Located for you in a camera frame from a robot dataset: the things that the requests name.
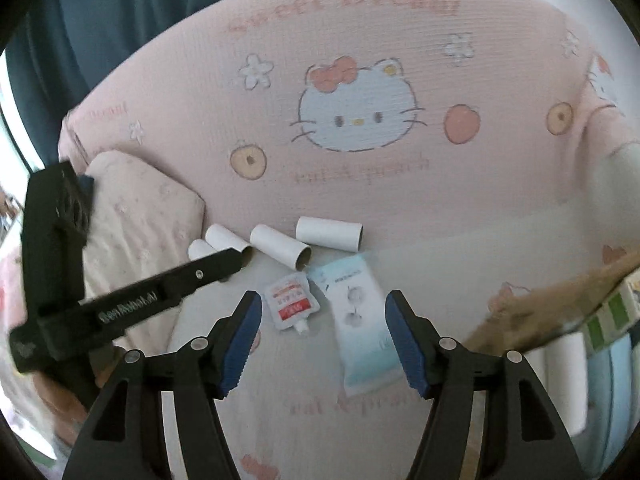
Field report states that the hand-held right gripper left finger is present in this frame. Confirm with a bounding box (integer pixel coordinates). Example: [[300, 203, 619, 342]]
[[62, 289, 264, 480]]

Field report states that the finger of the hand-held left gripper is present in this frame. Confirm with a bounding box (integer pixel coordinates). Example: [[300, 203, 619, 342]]
[[170, 249, 252, 299]]

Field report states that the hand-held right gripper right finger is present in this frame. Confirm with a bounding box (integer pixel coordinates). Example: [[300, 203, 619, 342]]
[[384, 289, 583, 480]]

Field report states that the light blue wipes packet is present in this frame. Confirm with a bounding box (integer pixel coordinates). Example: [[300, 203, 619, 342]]
[[306, 254, 406, 397]]

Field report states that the cardboard box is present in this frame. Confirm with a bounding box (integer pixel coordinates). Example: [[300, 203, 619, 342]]
[[462, 247, 640, 356]]

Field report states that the pile of white paper tubes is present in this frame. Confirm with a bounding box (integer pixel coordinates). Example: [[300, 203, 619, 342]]
[[542, 332, 588, 433]]

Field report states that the person's left hand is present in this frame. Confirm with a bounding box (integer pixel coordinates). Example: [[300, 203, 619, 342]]
[[30, 345, 123, 441]]

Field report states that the white pouch with red label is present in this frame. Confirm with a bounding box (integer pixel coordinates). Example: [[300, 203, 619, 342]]
[[263, 272, 312, 336]]

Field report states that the dark blue cloth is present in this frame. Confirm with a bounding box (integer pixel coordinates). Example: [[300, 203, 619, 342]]
[[77, 174, 96, 211]]

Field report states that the pink floral pillow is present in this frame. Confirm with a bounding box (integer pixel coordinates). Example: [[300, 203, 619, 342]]
[[80, 150, 207, 356]]

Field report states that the pink cartoon printed blanket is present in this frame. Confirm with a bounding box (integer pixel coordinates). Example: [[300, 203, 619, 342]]
[[57, 0, 640, 480]]

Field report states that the green white carton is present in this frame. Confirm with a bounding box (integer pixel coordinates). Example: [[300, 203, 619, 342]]
[[580, 267, 640, 353]]

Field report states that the light blue book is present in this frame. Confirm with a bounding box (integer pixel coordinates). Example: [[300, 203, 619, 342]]
[[585, 335, 640, 441]]

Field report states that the dark teal cloth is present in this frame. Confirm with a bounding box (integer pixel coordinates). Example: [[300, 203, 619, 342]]
[[5, 0, 251, 161]]

